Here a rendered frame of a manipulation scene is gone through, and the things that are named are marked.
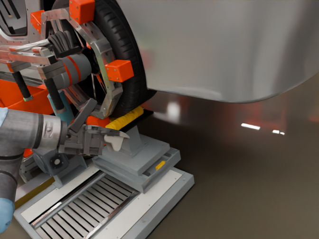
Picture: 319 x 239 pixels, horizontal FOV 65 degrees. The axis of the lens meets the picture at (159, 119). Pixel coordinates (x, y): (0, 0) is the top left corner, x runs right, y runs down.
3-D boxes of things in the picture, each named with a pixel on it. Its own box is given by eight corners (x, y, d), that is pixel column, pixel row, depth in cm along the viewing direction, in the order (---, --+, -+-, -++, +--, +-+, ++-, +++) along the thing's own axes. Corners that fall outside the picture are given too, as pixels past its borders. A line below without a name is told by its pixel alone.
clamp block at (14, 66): (32, 66, 124) (27, 55, 122) (14, 72, 119) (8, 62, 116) (28, 65, 127) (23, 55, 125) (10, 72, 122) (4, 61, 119)
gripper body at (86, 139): (94, 156, 76) (52, 153, 69) (97, 128, 78) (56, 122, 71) (104, 155, 70) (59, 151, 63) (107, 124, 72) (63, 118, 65)
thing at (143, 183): (181, 160, 169) (179, 148, 164) (145, 195, 147) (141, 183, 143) (131, 141, 201) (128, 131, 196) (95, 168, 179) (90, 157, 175)
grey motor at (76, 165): (111, 159, 185) (96, 118, 168) (60, 197, 160) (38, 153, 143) (97, 152, 196) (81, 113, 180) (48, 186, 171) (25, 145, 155)
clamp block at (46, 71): (67, 71, 102) (62, 59, 100) (46, 79, 97) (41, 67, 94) (60, 70, 106) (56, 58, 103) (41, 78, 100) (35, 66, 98)
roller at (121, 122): (147, 112, 150) (145, 104, 147) (109, 138, 132) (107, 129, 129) (141, 111, 154) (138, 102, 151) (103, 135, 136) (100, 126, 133)
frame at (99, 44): (132, 120, 124) (98, 1, 98) (122, 126, 121) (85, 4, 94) (74, 103, 159) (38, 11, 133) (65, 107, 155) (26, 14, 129)
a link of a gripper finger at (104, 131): (114, 137, 77) (86, 134, 72) (115, 132, 77) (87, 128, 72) (121, 136, 73) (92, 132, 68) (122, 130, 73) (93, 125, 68)
